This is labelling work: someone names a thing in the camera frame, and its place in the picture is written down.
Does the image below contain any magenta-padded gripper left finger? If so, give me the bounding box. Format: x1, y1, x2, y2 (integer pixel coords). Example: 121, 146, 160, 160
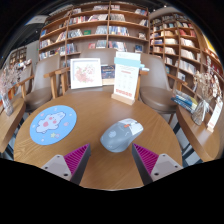
41, 143, 92, 186

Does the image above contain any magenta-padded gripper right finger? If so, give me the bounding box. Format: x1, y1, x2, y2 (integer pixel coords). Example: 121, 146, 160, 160
130, 143, 184, 186

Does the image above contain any grey computer mouse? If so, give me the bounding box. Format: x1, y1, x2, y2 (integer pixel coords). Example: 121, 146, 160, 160
100, 118, 145, 153

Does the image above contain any round blue cartoon mouse pad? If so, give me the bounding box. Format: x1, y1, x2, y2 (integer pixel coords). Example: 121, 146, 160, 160
29, 105, 78, 146

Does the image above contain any round wooden side table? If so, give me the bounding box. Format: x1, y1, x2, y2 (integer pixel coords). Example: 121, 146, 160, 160
175, 104, 224, 163
0, 96, 27, 154

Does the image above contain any glass vase with dried flowers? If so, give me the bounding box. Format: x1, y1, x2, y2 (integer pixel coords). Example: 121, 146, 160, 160
191, 55, 223, 126

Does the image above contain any stack of books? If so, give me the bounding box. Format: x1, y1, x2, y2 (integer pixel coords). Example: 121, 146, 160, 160
171, 89, 198, 114

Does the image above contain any brown upholstered wooden armchair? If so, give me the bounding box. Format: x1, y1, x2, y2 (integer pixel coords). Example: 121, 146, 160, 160
16, 56, 61, 113
139, 53, 181, 116
44, 48, 148, 101

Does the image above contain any white sign on wooden base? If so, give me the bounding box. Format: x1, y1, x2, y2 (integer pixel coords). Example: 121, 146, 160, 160
111, 51, 142, 106

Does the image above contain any glass vase with pink flowers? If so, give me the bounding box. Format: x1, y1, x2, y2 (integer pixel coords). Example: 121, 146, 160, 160
0, 63, 23, 117

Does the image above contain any white framed floral picture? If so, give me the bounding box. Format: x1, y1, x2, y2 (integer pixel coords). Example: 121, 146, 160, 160
69, 57, 103, 90

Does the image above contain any dark blue book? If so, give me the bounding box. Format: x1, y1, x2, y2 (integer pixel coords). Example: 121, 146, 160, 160
101, 64, 116, 86

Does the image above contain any curved wooden bookshelf unit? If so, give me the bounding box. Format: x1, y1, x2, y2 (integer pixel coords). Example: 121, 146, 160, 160
148, 12, 224, 101

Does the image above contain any small distant wooden bookshelf unit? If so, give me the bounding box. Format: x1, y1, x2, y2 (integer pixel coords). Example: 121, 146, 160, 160
8, 46, 28, 68

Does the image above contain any wide wooden bookshelf unit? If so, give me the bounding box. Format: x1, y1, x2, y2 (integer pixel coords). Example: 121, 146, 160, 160
38, 1, 150, 68

